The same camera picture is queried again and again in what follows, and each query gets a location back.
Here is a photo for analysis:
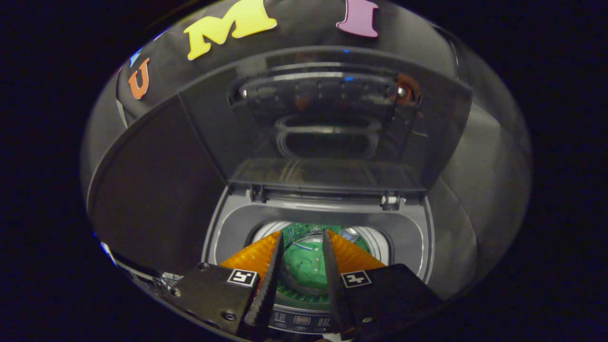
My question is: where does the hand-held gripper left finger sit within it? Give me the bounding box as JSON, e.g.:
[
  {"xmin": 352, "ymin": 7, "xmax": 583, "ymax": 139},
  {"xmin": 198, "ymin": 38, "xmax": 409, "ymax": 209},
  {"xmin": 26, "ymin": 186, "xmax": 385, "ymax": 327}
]
[{"xmin": 157, "ymin": 231, "xmax": 285, "ymax": 340}]

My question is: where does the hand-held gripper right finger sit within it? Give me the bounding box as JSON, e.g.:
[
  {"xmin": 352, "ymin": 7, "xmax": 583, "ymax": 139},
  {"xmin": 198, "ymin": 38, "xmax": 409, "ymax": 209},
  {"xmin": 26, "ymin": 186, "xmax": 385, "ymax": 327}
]
[{"xmin": 322, "ymin": 229, "xmax": 445, "ymax": 340}]

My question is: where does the green polo shirt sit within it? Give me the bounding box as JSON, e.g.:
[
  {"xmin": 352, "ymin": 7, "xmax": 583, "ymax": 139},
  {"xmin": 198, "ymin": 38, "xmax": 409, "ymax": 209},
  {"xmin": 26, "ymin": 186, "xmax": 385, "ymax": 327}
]
[{"xmin": 280, "ymin": 223, "xmax": 371, "ymax": 297}]

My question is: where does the dark washing machine lid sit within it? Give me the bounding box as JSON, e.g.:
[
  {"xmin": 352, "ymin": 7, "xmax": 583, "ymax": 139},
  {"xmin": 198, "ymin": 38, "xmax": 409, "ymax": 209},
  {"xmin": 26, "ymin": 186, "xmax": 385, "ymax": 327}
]
[{"xmin": 177, "ymin": 46, "xmax": 474, "ymax": 196}]

